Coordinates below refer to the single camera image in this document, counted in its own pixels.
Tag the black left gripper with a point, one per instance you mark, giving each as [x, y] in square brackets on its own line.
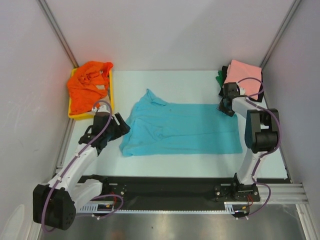
[121, 129]

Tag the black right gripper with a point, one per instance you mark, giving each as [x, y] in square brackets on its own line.
[226, 108]

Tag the light blue t shirt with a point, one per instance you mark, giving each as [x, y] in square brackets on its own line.
[158, 127]

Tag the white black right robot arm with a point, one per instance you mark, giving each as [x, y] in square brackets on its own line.
[262, 137]

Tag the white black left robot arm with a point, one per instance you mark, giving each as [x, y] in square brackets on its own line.
[56, 203]

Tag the yellow plastic bin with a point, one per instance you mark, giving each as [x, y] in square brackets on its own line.
[84, 116]

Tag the folded green t shirt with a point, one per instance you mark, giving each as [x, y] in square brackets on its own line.
[220, 78]

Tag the beige t shirt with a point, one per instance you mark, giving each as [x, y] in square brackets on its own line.
[104, 100]

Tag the folded pink t shirt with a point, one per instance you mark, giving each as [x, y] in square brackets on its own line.
[243, 74]

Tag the orange t shirt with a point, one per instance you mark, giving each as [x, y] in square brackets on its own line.
[82, 88]

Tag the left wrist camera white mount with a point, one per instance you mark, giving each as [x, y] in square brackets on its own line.
[102, 108]

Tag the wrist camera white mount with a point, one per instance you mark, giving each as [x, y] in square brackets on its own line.
[102, 108]
[241, 92]

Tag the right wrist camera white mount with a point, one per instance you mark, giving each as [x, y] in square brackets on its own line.
[241, 92]

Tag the black mounting base plate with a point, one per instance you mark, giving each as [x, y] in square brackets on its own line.
[139, 193]

